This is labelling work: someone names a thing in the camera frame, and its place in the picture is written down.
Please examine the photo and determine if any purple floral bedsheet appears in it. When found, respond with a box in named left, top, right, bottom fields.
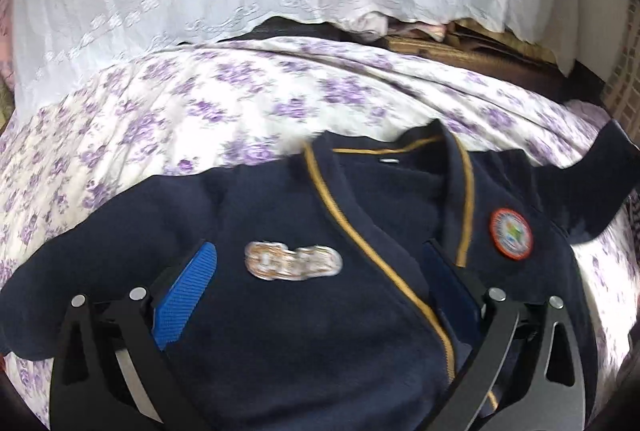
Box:
left=0, top=36, right=640, bottom=417

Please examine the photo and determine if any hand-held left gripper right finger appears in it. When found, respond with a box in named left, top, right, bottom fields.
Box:
left=421, top=240, right=594, bottom=431

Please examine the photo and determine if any pale pink cloth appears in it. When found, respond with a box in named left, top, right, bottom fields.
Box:
left=345, top=10, right=448, bottom=41

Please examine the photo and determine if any dark cloth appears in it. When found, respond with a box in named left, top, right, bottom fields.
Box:
left=252, top=15, right=388, bottom=46

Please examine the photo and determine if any brown folded blanket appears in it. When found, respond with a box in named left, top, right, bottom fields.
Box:
left=385, top=18, right=608, bottom=102

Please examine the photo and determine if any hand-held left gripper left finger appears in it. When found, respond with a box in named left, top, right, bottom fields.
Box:
left=49, top=241, right=218, bottom=431

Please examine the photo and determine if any navy jacket with yellow trim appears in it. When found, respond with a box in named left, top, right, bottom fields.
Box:
left=0, top=118, right=640, bottom=431

